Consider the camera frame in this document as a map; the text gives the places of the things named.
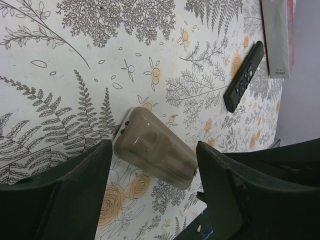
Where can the white air conditioner remote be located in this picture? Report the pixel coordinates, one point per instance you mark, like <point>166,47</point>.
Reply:
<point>144,141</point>

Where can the floral patterned table mat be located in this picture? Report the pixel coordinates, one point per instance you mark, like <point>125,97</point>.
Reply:
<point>70,70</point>

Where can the black TV remote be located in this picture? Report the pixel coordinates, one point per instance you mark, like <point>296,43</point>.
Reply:
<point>243,77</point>

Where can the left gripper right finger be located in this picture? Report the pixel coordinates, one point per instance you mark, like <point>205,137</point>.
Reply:
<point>271,194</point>

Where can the red toothpaste box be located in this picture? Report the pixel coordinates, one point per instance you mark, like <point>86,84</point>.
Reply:
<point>278,23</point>

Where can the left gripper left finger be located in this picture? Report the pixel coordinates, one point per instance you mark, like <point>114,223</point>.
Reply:
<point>61,203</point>

